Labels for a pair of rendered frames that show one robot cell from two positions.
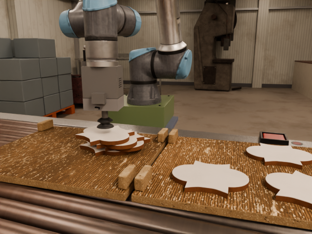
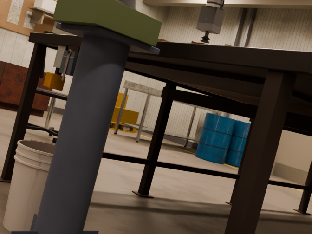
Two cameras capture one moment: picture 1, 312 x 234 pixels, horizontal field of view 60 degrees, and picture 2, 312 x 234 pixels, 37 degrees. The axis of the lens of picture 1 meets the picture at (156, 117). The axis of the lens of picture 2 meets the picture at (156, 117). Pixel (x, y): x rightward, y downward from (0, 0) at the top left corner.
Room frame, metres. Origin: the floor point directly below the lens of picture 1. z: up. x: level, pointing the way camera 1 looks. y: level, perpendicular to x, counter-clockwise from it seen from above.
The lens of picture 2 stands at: (2.40, 1.18, 0.68)
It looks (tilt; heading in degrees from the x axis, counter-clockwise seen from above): 2 degrees down; 215
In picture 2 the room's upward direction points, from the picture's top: 15 degrees clockwise
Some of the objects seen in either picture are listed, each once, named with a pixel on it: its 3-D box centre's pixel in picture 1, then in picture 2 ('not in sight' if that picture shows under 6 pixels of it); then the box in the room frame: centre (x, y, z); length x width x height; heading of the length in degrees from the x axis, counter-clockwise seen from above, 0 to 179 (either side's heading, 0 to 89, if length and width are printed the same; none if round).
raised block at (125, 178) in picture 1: (127, 176); not in sight; (0.47, 0.05, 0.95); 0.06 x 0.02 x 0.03; 164
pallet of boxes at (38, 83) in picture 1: (26, 81); not in sight; (4.57, 2.18, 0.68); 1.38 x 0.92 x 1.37; 168
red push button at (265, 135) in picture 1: (273, 139); not in sight; (0.78, -0.36, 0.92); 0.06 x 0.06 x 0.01; 71
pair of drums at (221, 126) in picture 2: not in sight; (228, 140); (-4.82, -2.22, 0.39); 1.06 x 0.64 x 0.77; 168
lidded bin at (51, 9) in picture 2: not in sight; (48, 5); (-3.11, -5.50, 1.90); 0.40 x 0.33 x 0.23; 168
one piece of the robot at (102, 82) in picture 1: (100, 85); (212, 19); (0.64, 0.13, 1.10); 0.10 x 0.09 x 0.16; 173
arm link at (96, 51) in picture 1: (100, 51); (216, 1); (0.65, 0.13, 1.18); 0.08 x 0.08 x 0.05
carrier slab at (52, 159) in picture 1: (76, 152); not in sight; (0.66, 0.20, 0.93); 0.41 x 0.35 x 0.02; 74
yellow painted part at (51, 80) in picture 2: not in sight; (57, 67); (0.67, -0.72, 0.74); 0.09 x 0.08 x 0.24; 71
